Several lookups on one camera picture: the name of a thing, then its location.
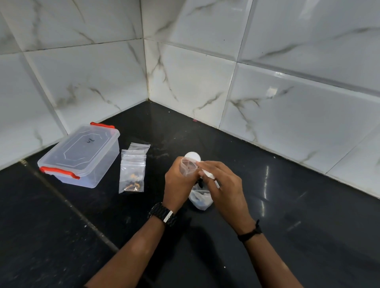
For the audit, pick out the person's right hand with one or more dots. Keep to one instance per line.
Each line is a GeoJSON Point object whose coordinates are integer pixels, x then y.
{"type": "Point", "coordinates": [230, 195]}

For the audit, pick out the person's left hand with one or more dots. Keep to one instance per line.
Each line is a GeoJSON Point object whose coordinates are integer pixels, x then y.
{"type": "Point", "coordinates": [176, 190]}

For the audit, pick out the person's left fingers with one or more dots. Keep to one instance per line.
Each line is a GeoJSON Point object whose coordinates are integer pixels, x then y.
{"type": "Point", "coordinates": [178, 166]}

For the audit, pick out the person's right thumb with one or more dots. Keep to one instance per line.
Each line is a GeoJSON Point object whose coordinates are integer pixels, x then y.
{"type": "Point", "coordinates": [208, 183]}

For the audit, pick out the small clear plastic container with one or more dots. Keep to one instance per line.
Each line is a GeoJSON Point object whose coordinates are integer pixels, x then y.
{"type": "Point", "coordinates": [188, 167]}

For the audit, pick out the person's left forearm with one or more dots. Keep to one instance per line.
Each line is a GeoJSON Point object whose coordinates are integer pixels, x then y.
{"type": "Point", "coordinates": [130, 255]}

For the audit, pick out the person's right forearm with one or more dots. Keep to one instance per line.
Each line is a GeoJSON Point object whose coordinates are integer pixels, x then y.
{"type": "Point", "coordinates": [271, 264]}

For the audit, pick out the white round lid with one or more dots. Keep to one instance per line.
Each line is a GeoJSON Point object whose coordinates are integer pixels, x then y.
{"type": "Point", "coordinates": [192, 155]}

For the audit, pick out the crumpled clear plastic bag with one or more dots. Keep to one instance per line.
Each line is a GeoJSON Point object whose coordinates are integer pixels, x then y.
{"type": "Point", "coordinates": [200, 200]}

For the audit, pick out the clear zip bag brown items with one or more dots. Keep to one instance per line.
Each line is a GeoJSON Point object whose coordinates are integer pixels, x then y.
{"type": "Point", "coordinates": [132, 178]}

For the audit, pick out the black wrist watch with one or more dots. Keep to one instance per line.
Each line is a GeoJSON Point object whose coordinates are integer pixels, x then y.
{"type": "Point", "coordinates": [162, 214]}

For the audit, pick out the black wristband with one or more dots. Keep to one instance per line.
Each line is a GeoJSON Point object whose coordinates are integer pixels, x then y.
{"type": "Point", "coordinates": [251, 233]}

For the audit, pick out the clear storage box red latches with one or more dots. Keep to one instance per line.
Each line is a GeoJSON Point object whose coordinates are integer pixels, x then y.
{"type": "Point", "coordinates": [80, 154]}

